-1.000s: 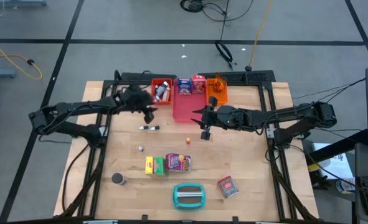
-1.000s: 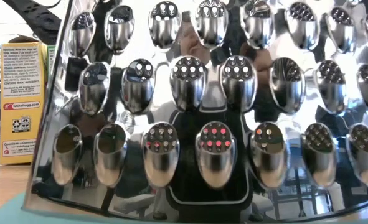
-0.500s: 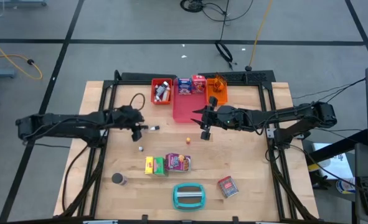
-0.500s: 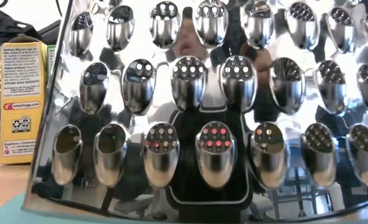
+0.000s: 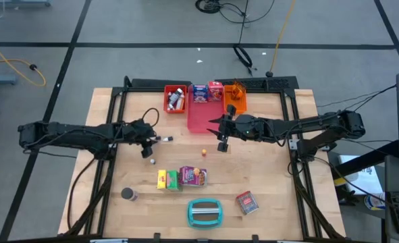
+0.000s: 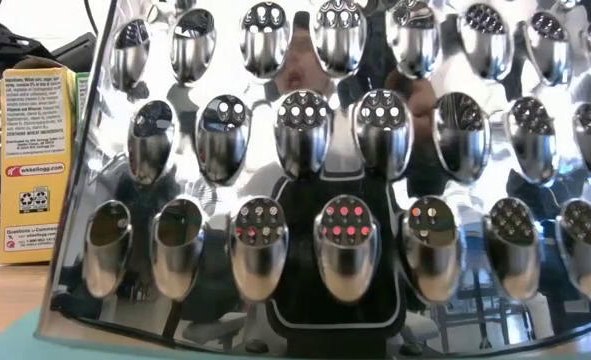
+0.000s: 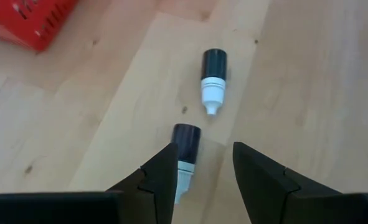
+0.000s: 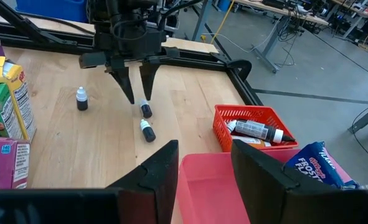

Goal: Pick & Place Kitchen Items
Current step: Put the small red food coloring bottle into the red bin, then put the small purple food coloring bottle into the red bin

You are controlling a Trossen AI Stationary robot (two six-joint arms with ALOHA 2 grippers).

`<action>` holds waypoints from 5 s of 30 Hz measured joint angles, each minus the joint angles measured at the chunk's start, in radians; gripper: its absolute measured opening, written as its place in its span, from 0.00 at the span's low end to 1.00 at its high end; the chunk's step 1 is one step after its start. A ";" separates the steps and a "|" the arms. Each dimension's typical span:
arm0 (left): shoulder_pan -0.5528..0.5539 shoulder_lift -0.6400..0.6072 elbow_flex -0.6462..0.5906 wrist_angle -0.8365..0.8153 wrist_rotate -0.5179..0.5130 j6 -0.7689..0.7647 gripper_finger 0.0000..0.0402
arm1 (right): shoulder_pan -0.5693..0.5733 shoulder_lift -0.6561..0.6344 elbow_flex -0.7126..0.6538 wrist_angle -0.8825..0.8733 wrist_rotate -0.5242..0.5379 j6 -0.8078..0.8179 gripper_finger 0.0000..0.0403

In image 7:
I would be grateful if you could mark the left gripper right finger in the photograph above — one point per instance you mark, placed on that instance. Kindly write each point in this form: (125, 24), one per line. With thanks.
(295, 208)

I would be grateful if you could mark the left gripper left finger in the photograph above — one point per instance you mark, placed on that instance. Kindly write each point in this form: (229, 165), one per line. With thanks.
(78, 208)

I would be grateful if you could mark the black dropper bottle white cap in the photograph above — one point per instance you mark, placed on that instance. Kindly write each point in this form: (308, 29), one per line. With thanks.
(214, 71)
(186, 143)

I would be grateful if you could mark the red plastic basket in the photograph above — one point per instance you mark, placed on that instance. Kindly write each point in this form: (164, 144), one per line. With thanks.
(25, 18)

